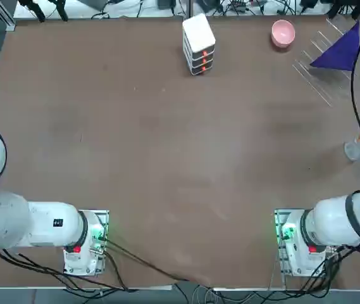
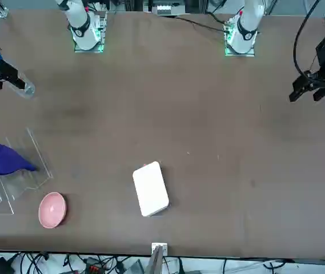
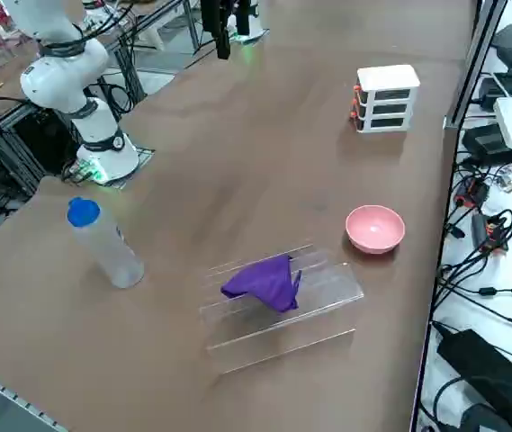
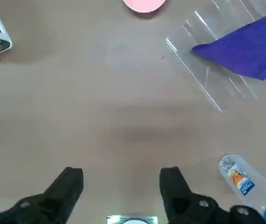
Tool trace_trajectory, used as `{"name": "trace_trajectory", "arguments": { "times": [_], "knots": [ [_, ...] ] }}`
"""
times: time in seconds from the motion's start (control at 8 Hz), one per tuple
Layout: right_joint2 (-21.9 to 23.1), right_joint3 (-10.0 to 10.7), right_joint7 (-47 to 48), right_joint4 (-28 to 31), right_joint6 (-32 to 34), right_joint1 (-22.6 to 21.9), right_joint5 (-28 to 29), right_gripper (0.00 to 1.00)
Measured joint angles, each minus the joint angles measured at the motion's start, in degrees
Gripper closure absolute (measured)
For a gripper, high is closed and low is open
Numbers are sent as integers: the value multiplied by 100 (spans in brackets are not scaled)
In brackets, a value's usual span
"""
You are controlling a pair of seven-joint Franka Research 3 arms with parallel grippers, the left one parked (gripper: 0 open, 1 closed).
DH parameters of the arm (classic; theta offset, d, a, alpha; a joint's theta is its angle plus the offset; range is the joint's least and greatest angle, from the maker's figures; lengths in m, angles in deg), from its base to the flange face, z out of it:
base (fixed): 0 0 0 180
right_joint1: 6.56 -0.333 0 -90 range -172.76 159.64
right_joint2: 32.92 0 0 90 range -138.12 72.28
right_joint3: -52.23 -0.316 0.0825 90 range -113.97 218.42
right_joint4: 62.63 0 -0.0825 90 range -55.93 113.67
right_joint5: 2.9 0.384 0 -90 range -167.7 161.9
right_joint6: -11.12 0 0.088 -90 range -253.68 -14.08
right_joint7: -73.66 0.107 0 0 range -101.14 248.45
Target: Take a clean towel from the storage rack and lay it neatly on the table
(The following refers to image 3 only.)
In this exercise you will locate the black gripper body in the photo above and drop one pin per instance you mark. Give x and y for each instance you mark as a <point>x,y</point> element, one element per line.
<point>212,13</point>

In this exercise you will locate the purple towel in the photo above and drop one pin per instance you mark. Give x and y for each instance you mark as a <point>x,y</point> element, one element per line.
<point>264,285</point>

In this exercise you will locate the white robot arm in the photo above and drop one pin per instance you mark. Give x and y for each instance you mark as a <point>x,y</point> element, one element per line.
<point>64,76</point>
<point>257,18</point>

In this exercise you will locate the clear acrylic stepped rack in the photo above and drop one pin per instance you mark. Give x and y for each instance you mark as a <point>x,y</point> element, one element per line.
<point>327,292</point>

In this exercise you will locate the white three-drawer box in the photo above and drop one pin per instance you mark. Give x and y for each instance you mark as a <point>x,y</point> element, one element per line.
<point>388,81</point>

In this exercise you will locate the clear bottle blue cap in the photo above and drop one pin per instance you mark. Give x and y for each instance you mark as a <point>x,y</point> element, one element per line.
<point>111,252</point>

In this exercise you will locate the pink bowl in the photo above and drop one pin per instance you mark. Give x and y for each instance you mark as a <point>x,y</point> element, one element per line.
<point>374,229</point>

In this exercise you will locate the black power strip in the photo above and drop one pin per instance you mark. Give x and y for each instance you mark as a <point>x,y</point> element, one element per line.
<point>498,94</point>

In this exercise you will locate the black orange power plug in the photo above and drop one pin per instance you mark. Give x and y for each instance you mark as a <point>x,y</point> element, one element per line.
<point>476,191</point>
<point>480,229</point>

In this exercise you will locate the large black power adapter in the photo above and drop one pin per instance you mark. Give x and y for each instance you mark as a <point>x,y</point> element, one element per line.
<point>485,373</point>

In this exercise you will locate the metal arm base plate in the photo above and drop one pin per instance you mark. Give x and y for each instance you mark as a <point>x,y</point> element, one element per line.
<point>262,35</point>
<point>146,155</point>

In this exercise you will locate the white post foot bracket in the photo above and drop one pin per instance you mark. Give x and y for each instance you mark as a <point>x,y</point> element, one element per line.
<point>451,123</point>

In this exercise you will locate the aluminium frame post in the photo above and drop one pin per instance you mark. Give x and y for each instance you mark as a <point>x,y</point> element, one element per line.
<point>473,58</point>

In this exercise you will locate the aluminium table edge rail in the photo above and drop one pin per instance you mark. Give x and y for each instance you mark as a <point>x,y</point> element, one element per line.
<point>8,396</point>

